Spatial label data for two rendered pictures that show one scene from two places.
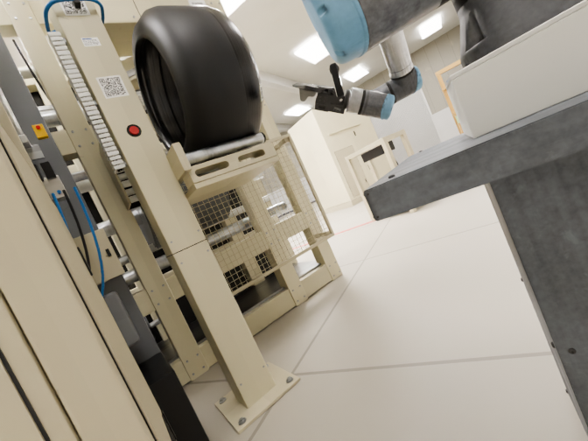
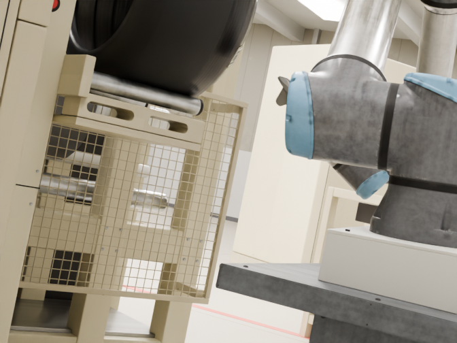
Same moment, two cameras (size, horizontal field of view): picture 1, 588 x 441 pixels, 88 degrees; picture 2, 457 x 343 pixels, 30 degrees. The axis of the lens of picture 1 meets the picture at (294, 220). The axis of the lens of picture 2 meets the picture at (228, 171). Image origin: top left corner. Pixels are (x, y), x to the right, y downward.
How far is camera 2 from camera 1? 0.98 m
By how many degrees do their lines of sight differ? 6
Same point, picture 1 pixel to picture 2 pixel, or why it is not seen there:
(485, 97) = (337, 258)
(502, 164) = (295, 299)
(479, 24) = (383, 205)
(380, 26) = (323, 155)
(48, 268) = (11, 182)
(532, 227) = not seen: outside the picture
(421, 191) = (250, 286)
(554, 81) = (373, 278)
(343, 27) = (296, 139)
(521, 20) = (395, 226)
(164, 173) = (48, 75)
